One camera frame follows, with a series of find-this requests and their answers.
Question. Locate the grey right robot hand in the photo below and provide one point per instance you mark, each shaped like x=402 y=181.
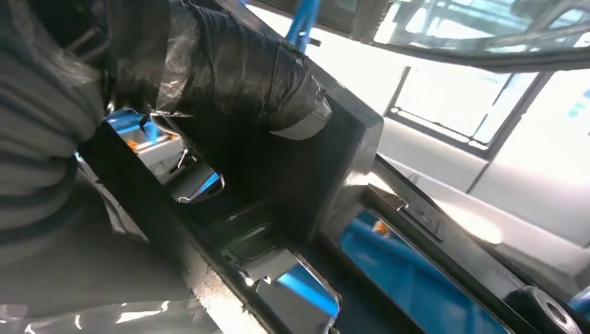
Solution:
x=230 y=73

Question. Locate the blue metal shelf rack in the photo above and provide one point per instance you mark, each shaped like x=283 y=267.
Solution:
x=415 y=286

